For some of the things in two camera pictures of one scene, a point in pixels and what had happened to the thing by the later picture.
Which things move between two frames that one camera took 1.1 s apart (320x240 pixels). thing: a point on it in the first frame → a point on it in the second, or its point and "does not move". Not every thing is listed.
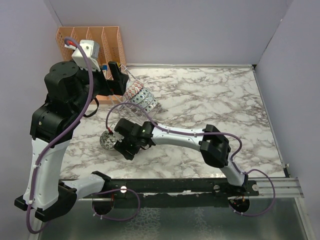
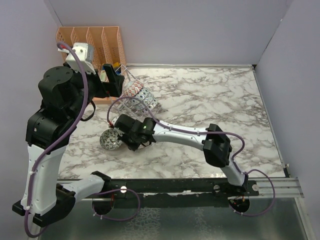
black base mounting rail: x=174 y=192 does not move
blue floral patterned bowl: x=146 y=101 → x=142 y=94
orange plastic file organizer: x=111 y=49 does not move
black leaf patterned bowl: x=107 y=140 does not move
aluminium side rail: x=284 y=187 does not move
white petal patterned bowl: x=146 y=101 → x=153 y=103
